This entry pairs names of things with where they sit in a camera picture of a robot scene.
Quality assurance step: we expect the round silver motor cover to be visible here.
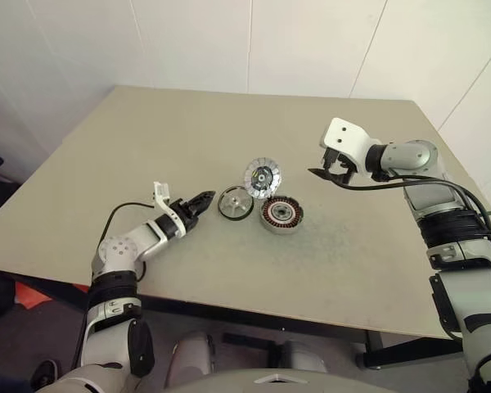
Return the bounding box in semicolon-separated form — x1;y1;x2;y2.
217;184;256;223

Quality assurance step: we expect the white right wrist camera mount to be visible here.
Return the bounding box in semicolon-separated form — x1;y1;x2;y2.
318;117;384;178

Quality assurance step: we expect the black shoe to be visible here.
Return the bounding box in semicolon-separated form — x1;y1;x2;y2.
29;358;63;391

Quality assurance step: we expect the grey rounded shape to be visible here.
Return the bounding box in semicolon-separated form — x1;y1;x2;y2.
169;330;217;378
277;338;329;374

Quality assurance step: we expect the motor stator with copper windings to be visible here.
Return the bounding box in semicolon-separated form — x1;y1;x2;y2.
259;195;304;236

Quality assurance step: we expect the red flat object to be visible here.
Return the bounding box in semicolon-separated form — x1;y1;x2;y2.
13;281;53;309

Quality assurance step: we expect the silver finned rotor disc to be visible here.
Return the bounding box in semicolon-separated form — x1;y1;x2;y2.
243;157;284;201

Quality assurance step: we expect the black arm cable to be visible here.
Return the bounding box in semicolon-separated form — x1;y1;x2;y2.
101;201;161;284
329;174;491;265

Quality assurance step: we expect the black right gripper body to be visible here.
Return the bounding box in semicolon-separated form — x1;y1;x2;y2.
331;151;359;186

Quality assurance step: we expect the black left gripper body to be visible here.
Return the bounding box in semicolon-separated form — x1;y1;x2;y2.
178;198;200;233

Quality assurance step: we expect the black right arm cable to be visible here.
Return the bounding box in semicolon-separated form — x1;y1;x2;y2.
329;174;491;265

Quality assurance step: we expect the black table frame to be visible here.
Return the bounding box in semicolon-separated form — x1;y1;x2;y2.
16;273;470;372

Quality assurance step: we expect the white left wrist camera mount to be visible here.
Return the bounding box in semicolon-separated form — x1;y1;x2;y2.
152;180;188;240

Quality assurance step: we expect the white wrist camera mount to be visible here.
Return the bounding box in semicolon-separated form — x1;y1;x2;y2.
152;180;188;240
318;117;384;178

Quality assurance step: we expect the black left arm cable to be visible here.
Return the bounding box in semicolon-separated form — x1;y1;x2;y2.
101;201;161;284

